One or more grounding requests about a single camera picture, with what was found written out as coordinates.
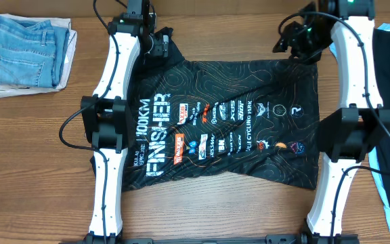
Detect black cycling jersey orange lines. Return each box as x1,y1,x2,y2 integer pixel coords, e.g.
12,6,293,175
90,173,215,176
122,43,320,191

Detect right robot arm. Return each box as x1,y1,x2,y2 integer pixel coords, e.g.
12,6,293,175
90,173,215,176
273,0,390,243

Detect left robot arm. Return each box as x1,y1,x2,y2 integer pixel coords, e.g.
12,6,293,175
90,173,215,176
81,0,169,243

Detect folded blue jeans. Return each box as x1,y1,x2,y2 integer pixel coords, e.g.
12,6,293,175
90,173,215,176
0,15,70,88

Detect folded white cloth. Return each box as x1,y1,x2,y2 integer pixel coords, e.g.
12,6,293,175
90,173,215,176
0,14,77,98

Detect light blue t-shirt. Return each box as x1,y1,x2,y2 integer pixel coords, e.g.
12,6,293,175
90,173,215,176
327,23,390,241

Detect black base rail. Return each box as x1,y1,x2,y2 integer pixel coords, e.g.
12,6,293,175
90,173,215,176
61,233,360,244

